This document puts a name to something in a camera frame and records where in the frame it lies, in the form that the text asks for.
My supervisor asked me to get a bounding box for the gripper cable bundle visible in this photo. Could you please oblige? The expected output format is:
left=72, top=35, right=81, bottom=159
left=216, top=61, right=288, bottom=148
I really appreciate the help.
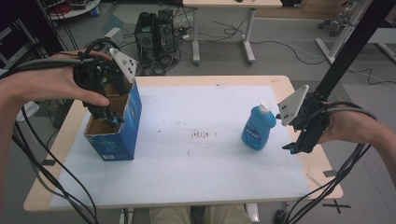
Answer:
left=0, top=37, right=120, bottom=224
left=284, top=100, right=378, bottom=224

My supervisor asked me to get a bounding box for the black tape cross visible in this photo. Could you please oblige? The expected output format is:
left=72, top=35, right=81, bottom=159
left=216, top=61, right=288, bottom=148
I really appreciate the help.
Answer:
left=321, top=200, right=352, bottom=216

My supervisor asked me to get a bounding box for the person's right hand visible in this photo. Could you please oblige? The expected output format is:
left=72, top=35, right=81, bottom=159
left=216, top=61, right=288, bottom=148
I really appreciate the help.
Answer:
left=318, top=104, right=373, bottom=146

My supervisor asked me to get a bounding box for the person's left hand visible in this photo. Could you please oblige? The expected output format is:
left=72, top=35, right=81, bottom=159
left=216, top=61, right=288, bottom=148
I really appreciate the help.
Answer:
left=8, top=49, right=112, bottom=107

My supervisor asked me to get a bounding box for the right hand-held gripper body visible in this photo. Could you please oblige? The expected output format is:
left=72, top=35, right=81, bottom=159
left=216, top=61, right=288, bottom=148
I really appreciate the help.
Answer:
left=276, top=84, right=332, bottom=154

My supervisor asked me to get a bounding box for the white table mat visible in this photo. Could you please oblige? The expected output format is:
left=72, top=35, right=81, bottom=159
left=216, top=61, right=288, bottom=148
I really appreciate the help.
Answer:
left=49, top=84, right=312, bottom=209

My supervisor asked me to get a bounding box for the blue cardboard box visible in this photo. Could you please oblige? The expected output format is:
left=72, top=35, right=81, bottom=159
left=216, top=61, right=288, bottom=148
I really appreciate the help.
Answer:
left=83, top=78, right=144, bottom=162

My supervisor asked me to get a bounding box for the white metal stand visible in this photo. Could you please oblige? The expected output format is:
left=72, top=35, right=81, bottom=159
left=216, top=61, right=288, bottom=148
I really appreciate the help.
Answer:
left=315, top=0, right=396, bottom=65

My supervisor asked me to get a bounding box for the blue bottle with white cap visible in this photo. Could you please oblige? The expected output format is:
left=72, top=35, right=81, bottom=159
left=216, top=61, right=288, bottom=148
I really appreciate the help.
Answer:
left=241, top=101, right=277, bottom=152

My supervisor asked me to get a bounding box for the right gripper cable bundle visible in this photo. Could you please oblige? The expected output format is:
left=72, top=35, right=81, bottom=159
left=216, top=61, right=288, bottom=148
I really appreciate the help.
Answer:
left=284, top=100, right=378, bottom=224

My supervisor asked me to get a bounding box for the left gripper cable bundle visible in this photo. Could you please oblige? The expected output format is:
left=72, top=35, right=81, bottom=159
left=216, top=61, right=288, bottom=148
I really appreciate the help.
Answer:
left=0, top=37, right=120, bottom=224

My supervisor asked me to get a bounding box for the black floor cable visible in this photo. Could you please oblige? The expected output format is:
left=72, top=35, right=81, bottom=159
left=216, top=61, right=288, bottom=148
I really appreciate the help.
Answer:
left=213, top=20, right=396, bottom=89

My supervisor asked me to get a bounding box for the black aluminium post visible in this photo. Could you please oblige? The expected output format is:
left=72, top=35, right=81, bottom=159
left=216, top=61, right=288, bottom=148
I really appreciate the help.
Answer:
left=313, top=0, right=396, bottom=101

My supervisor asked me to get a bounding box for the round white table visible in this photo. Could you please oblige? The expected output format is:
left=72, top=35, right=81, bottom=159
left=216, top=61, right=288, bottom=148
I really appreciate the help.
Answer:
left=45, top=0, right=102, bottom=21

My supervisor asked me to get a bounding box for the black computer tower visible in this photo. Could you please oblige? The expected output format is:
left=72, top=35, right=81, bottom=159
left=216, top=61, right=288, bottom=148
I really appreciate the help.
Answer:
left=134, top=8, right=179, bottom=77

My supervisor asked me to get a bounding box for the light wooden table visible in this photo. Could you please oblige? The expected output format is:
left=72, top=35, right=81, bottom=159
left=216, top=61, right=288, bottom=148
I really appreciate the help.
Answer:
left=22, top=75, right=345, bottom=213

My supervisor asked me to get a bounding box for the white-legged wooden desk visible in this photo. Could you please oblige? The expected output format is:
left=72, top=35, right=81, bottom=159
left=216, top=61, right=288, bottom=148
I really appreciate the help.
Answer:
left=182, top=0, right=284, bottom=66

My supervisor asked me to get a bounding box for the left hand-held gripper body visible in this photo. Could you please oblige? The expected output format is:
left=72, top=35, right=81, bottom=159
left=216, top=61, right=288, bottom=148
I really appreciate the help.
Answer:
left=73, top=48, right=138, bottom=121

